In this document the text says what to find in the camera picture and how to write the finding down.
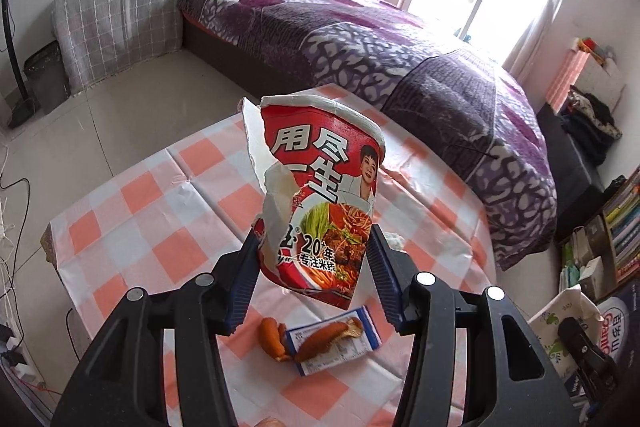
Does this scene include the purple patterned bedspread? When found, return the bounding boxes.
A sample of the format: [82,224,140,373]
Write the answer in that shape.
[178,0,558,269]

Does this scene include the grey plaid covered furniture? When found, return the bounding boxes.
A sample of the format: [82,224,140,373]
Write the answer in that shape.
[51,0,182,94]

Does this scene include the orange white checkered tablecloth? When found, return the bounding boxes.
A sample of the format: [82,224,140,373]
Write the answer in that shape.
[46,86,496,426]

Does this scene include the wooden bookshelf with books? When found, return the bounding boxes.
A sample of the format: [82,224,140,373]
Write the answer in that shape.
[556,171,639,303]

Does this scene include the pile of dark clothes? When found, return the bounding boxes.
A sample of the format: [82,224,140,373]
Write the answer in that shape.
[559,86,623,167]

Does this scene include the red instant noodle cup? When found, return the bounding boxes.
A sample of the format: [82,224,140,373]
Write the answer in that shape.
[240,93,385,309]

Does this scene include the black storage bench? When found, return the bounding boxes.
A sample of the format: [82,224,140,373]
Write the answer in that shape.
[537,104,604,243]

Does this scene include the small blue white box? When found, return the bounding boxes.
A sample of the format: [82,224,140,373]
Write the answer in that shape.
[283,307,382,376]

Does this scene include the pink white storage cabinet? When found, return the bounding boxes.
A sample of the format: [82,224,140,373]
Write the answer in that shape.
[546,50,625,113]

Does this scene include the blue white Ganten box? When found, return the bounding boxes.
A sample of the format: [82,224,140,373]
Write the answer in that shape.
[598,277,639,373]

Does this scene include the black floor lamp stand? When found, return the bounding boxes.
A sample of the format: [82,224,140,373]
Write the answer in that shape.
[1,0,39,129]

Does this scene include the black floor cable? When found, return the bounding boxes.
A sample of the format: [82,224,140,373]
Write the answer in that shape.
[0,175,33,308]

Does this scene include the small orange peel piece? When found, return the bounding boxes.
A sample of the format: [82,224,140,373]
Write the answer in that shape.
[257,317,291,362]

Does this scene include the person's fingers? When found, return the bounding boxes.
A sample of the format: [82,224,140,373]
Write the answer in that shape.
[255,417,285,427]

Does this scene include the white trash bin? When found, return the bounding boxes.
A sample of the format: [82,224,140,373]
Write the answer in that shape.
[528,284,603,381]

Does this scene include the small black trash bin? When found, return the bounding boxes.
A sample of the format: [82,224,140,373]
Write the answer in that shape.
[24,40,70,114]

